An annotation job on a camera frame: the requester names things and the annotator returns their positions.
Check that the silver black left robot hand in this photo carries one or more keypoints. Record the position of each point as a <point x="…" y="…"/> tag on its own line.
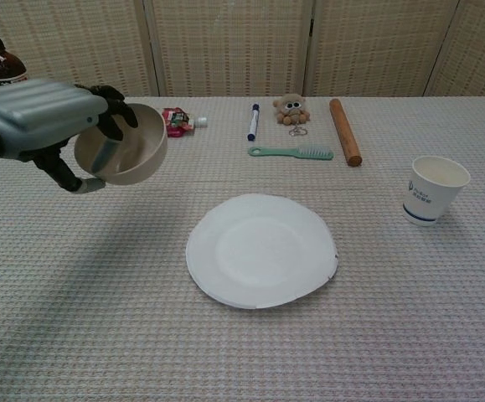
<point x="37" y="117"/>

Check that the beige plastic bowl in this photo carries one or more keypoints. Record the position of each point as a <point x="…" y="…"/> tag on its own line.
<point x="148" y="142"/>

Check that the white paper cup blue print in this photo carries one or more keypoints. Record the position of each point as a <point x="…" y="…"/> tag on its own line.
<point x="428" y="197"/>

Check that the large white paper plate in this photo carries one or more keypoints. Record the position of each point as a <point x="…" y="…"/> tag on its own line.
<point x="259" y="255"/>

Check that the dark tea bottle green label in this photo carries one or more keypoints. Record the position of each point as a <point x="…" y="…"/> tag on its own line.
<point x="3" y="67"/>

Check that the red snack pouch white cap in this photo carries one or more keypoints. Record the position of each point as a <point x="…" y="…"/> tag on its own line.
<point x="177" y="121"/>

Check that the beige woven tablecloth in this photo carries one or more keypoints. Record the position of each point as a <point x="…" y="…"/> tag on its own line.
<point x="78" y="293"/>

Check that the white marker pen blue cap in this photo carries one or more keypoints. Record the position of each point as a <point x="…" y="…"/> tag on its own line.
<point x="252" y="121"/>

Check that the green plastic brush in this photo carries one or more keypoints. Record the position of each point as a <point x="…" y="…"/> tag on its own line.
<point x="284" y="152"/>

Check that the wooden rolling pin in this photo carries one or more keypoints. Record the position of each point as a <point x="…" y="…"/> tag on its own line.
<point x="344" y="130"/>

